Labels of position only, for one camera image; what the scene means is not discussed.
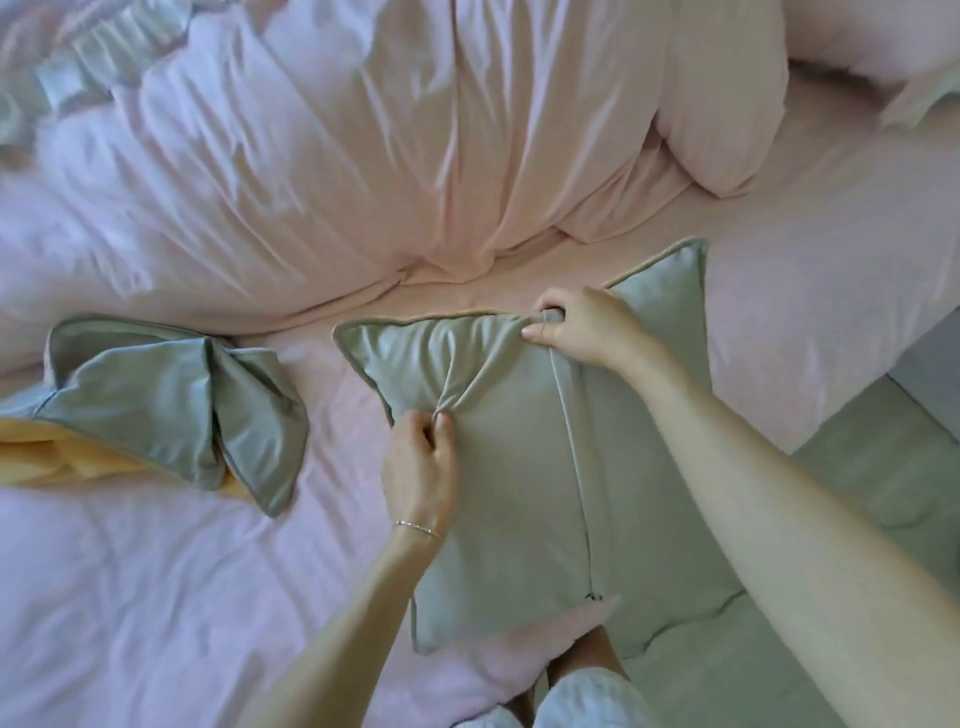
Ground person's right hand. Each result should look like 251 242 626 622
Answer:
521 284 658 374

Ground person's left hand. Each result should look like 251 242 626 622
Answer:
380 408 460 543

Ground grey-green cushion cover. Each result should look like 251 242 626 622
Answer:
330 237 748 659
0 314 312 520

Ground person's right forearm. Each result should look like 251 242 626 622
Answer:
618 352 960 728

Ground person's left forearm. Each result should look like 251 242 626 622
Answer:
239 524 445 728

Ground plain pink pillow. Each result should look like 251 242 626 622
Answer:
654 0 792 202

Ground person's white trousers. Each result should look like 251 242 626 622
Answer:
452 665 663 728

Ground pink pillow with white ruffle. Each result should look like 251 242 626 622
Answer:
782 0 960 130

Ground pink bed sheet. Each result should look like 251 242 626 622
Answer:
0 73 960 728

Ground pink duvet with white ruffle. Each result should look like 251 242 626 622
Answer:
0 0 695 378

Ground white bedside cabinet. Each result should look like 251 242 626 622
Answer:
887 305 960 442

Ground thin gold bracelet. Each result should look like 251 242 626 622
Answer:
390 518 447 544

